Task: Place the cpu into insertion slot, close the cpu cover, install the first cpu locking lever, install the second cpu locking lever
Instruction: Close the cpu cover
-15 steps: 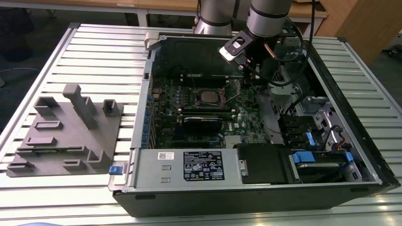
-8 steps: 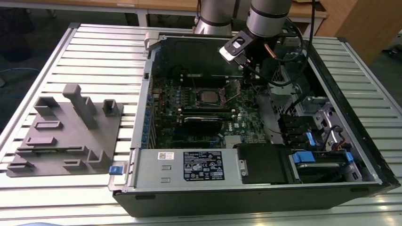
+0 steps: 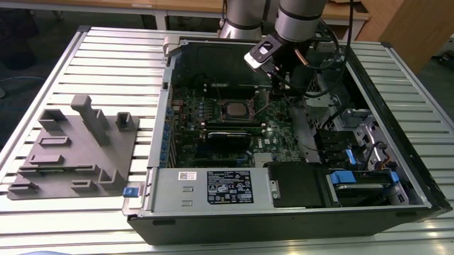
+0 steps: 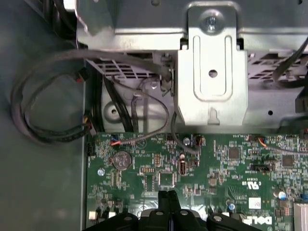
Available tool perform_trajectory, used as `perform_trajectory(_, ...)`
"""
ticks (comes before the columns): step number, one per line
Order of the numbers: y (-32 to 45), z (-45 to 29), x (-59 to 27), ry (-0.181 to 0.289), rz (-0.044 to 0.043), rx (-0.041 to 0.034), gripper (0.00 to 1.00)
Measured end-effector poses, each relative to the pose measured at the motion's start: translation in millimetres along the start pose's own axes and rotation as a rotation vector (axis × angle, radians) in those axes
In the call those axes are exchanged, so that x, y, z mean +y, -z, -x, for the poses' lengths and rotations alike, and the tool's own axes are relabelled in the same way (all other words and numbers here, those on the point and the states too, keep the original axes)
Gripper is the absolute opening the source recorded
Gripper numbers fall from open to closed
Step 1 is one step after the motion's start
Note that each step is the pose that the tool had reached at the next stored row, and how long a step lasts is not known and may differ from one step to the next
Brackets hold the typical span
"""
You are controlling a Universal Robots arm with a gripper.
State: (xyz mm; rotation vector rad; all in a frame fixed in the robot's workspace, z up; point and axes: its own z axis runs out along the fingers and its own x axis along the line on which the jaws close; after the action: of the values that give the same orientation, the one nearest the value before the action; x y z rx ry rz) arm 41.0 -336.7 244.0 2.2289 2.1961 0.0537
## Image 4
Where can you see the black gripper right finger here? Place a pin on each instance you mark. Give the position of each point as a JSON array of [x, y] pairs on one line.
[[173, 203]]

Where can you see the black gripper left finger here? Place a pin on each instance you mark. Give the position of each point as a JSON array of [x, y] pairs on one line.
[[163, 199]]

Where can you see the green motherboard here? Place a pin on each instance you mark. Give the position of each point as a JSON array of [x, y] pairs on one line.
[[216, 168]]

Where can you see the coin cell battery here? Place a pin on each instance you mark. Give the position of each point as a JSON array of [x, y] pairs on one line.
[[122, 160]]

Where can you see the silver finned heatsink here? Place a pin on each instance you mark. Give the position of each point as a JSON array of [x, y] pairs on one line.
[[300, 214]]

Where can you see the black open PC case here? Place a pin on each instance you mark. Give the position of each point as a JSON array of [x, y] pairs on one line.
[[36, 180]]

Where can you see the metal drive cage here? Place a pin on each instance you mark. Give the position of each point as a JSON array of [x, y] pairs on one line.
[[149, 14]]

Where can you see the silver metal bracket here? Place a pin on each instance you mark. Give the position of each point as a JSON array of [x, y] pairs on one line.
[[211, 91]]

